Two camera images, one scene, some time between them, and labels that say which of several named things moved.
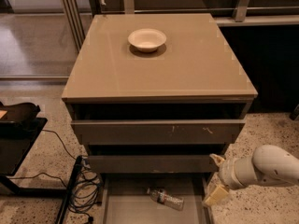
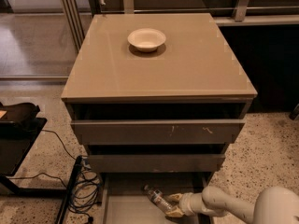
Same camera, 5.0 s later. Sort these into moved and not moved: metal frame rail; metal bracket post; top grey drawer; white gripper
Moved: white gripper
Not moved: metal frame rail; metal bracket post; top grey drawer
